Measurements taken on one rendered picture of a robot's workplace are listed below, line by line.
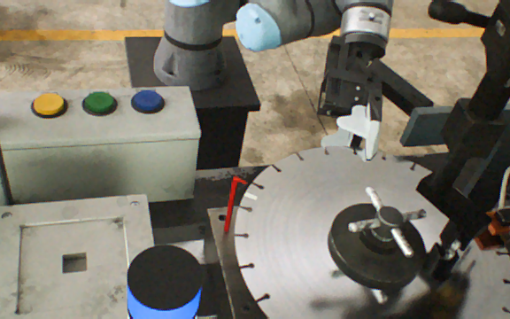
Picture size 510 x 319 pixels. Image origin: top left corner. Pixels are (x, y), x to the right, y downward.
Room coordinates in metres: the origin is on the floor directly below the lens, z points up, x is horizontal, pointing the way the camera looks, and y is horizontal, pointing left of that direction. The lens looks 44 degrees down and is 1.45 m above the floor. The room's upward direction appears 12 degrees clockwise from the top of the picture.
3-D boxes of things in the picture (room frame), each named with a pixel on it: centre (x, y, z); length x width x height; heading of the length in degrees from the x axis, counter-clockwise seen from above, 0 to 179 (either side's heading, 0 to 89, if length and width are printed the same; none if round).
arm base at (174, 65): (0.95, 0.17, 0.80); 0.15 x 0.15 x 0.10
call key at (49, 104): (0.59, 0.31, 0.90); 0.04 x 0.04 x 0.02
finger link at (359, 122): (0.61, -0.13, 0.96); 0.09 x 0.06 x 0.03; 2
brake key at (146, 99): (0.64, 0.18, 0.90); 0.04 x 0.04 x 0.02
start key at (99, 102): (0.61, 0.24, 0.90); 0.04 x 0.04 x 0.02
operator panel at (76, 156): (0.60, 0.23, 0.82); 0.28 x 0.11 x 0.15; 113
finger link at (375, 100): (0.65, -0.15, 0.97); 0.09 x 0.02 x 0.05; 2
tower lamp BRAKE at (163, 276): (0.19, 0.04, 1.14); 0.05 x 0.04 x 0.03; 23
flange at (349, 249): (0.42, -0.16, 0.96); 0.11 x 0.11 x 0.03
